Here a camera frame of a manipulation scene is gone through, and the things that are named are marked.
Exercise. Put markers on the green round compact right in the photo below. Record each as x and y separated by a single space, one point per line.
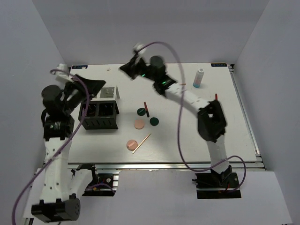
154 121

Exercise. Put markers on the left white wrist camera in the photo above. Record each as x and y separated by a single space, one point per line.
63 75

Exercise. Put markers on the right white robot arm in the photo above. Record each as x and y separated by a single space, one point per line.
211 122

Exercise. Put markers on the white pink blue bottle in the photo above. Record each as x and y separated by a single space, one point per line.
198 78

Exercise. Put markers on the blue table label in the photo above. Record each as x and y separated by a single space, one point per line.
218 64
79 66

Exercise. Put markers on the pink round puff lower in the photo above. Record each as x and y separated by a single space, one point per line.
131 145

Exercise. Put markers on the pink round puff upper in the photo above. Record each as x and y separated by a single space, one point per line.
139 124

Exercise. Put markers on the pink round puff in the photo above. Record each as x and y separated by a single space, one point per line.
131 145
139 124

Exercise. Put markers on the black mesh organizer box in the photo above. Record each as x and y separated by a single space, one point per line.
100 115

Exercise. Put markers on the red black makeup pencil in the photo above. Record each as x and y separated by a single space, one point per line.
146 109

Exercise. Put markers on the wooden stick near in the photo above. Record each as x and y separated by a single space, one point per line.
138 146

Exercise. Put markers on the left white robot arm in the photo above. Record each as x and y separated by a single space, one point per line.
60 197

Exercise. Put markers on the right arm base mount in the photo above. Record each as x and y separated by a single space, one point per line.
208 188

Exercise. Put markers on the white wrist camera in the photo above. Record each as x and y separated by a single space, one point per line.
63 75
138 49

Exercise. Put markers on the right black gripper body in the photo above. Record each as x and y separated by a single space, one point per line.
139 69

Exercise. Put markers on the green round compact left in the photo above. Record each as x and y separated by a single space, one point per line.
141 111

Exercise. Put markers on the right blue table label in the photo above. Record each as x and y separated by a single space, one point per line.
218 64

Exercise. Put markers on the white mesh organizer box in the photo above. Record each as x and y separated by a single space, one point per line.
109 93

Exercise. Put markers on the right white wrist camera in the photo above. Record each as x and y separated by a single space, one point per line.
138 49

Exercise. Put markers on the left blue table label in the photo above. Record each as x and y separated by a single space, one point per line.
79 66

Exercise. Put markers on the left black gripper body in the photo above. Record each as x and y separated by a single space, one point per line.
75 95

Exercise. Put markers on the green round compact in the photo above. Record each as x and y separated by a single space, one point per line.
141 111
154 121

